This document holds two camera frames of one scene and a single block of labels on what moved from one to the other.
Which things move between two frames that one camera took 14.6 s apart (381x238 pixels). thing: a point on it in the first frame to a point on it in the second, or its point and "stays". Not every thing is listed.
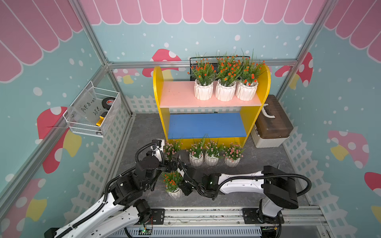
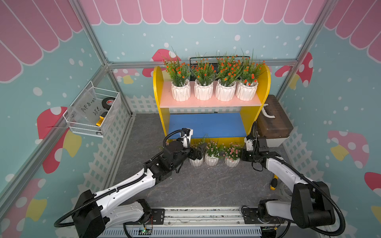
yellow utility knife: (101, 117) stays
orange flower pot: (246, 88) stays
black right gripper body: (187, 189) to (248, 156)
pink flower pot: (212, 152) stays
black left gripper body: (166, 166) to (186, 153)
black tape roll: (107, 102) stays
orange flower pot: (203, 71) stays
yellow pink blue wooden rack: (188, 121) stays
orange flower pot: (171, 179) to (178, 71)
